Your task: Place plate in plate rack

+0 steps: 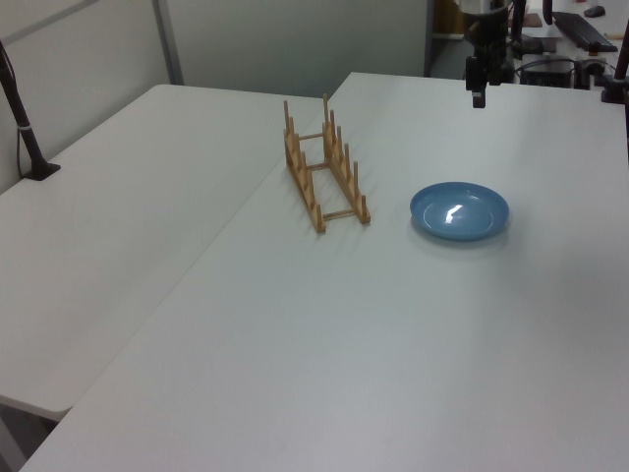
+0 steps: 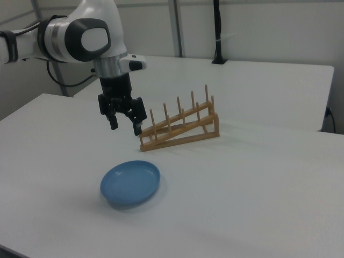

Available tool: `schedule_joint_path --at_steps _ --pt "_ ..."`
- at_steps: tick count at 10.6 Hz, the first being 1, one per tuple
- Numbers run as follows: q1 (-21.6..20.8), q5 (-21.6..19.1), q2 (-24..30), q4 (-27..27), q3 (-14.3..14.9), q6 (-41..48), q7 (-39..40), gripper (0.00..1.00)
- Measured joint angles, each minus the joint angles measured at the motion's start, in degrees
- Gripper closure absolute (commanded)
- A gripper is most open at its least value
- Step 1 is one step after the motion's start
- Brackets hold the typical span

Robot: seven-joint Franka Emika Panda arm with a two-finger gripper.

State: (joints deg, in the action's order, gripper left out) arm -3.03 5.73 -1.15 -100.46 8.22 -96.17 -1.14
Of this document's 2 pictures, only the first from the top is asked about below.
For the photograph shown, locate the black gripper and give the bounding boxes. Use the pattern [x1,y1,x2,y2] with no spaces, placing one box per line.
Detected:
[465,17,516,109]

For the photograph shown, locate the blue plate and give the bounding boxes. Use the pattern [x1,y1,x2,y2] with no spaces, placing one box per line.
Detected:
[409,181,510,243]

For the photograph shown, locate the wooden plate rack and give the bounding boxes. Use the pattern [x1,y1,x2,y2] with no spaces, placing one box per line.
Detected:
[282,92,372,235]

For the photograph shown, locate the black electronics box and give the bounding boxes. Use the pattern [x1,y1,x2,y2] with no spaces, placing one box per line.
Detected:
[519,58,577,89]

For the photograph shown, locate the black keyboard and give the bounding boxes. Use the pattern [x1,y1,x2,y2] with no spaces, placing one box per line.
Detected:
[551,11,618,53]

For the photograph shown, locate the dark pole with clamp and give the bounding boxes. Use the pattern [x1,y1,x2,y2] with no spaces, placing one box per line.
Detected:
[599,33,629,105]

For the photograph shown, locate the black pole with white tie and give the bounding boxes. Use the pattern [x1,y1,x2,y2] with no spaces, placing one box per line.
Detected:
[0,38,62,182]

